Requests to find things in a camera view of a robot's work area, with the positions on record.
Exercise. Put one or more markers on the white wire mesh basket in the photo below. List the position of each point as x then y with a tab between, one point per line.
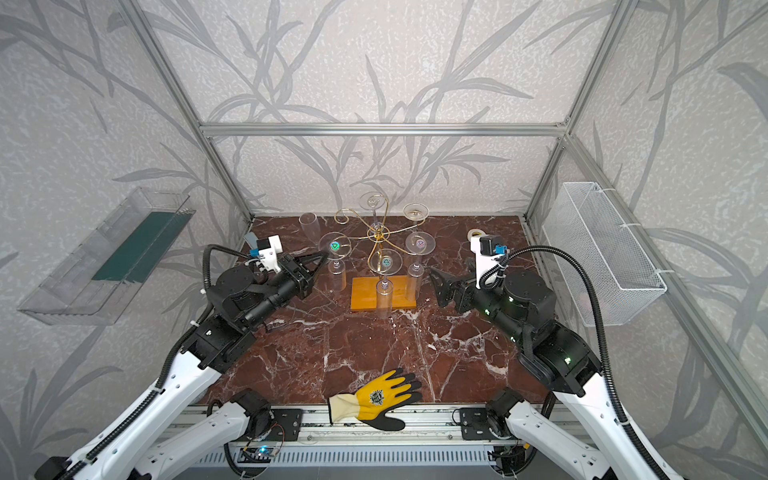
584	223

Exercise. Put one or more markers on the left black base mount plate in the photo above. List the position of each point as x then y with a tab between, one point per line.
281	424

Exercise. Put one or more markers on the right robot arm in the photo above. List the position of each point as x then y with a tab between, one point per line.
522	307

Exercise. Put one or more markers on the green circuit board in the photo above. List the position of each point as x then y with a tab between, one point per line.
258	455

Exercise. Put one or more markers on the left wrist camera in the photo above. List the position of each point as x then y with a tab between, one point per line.
266	257

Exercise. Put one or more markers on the gold wire wine glass rack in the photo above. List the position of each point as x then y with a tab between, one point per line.
377	239

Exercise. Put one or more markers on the yellow black work glove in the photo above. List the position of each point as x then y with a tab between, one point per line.
371	403

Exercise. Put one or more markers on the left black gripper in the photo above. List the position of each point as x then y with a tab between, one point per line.
303	276

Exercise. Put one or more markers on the white tape roll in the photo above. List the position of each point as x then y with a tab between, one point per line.
474	233

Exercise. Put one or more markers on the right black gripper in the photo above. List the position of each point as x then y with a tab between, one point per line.
459	291

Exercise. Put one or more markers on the clear acrylic wall shelf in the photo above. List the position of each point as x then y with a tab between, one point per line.
95	283

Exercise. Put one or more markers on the grey remote control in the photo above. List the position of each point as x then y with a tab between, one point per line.
251	240

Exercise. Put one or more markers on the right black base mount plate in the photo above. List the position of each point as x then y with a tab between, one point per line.
474	424

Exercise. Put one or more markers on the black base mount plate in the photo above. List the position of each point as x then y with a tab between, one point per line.
474	424
281	424

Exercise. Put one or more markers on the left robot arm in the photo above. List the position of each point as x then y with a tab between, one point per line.
243	291

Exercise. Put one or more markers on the yellow wooden rack base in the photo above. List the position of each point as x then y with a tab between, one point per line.
370	293

